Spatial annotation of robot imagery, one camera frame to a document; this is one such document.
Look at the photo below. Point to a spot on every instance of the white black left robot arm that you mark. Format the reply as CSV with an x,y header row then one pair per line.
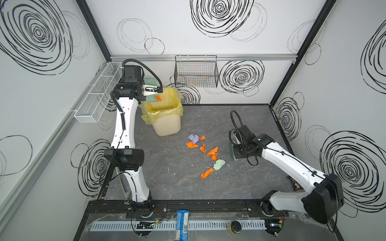
x,y
137,82

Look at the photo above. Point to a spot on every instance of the cream plastic trash bin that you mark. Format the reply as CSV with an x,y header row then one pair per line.
x,y
167,125

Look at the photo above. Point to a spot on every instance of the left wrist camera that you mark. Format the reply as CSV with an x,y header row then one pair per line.
x,y
151,89

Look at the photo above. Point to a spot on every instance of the white wire wall shelf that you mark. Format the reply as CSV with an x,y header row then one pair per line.
x,y
98,97

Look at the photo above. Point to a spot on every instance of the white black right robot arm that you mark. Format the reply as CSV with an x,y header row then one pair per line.
x,y
322,195

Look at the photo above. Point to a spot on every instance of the black small wrapper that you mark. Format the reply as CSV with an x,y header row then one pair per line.
x,y
296,186

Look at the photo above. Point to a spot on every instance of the black round knob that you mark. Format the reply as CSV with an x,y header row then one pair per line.
x,y
235,228

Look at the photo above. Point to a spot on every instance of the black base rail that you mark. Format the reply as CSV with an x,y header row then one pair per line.
x,y
167,208

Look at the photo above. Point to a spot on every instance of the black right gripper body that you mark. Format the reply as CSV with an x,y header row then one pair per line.
x,y
238,151

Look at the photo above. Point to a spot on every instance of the orange crumpled paper scrap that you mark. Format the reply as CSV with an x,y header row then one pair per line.
x,y
203,148

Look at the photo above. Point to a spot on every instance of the green hand broom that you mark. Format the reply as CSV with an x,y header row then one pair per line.
x,y
231,152

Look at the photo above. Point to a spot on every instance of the green plastic dustpan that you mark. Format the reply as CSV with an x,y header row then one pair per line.
x,y
151,84

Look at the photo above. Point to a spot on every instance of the black wire wall basket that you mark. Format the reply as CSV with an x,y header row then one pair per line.
x,y
197,70

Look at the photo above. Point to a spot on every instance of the yellow plastic bin liner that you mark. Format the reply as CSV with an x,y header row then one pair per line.
x,y
170,104

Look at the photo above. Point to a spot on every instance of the blue snack packet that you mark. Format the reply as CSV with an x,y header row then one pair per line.
x,y
182,224

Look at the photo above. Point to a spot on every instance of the orange front paper scrap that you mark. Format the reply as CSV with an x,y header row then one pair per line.
x,y
213,153

